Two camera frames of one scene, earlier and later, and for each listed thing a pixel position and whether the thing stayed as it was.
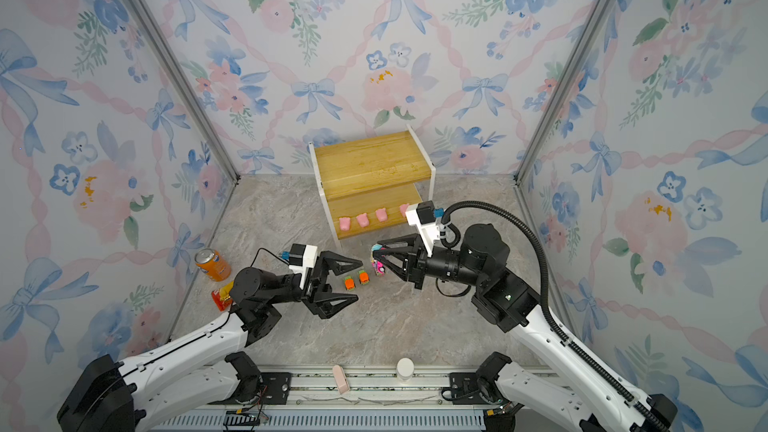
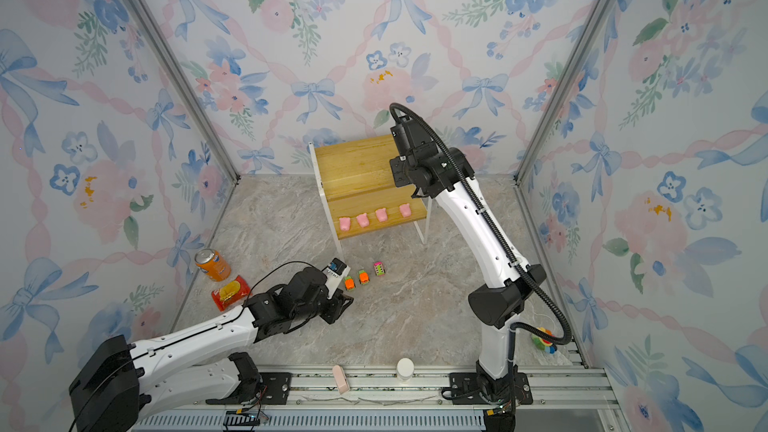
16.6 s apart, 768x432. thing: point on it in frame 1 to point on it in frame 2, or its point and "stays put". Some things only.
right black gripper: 417,270 to 397,166
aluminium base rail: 378,400 stays put
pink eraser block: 341,379 stays put
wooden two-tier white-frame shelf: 368,183 stays put
